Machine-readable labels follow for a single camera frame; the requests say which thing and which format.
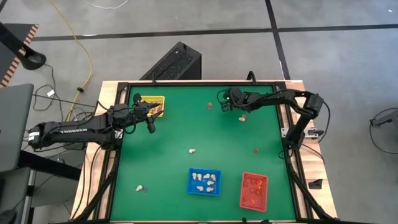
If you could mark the grey mat with striped edge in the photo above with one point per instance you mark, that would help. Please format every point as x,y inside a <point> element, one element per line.
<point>29,35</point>

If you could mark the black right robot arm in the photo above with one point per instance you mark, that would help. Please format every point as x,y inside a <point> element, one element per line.
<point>280,95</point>

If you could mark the blue slotted plastic basket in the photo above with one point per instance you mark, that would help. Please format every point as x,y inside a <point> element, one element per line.
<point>190,191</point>

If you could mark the green table mat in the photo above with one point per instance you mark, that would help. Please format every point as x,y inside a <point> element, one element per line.
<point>186,124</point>

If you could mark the red slotted plastic basket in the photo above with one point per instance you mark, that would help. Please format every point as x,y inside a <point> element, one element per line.
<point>244,207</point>

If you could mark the black wedge bracket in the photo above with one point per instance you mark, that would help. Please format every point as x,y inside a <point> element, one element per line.
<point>315,184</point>

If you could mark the black stand with round base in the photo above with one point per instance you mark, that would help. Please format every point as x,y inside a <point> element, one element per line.
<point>32,60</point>

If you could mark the yellow slotted plastic basket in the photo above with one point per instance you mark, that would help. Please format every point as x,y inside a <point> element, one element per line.
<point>160,99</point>

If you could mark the black computer tower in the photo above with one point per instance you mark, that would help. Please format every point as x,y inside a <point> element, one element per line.
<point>174,62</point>

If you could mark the grey desk panel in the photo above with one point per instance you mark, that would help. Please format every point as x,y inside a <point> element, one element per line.
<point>15,124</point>

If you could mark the grey floor device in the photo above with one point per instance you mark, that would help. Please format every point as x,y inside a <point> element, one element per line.
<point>385,117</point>

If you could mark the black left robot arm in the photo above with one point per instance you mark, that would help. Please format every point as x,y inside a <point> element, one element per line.
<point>77,130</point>

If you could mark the black desk bar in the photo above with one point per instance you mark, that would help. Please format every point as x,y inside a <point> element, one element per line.
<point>49,166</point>

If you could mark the black computer mouse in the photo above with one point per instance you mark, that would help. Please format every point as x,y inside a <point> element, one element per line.
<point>6,217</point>

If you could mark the black hook loop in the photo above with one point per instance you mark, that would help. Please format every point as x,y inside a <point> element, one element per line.
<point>248,76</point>

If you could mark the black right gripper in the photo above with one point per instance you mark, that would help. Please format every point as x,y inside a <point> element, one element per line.
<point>241,99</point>

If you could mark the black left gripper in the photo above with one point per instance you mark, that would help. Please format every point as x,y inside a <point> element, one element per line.
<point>141,112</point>

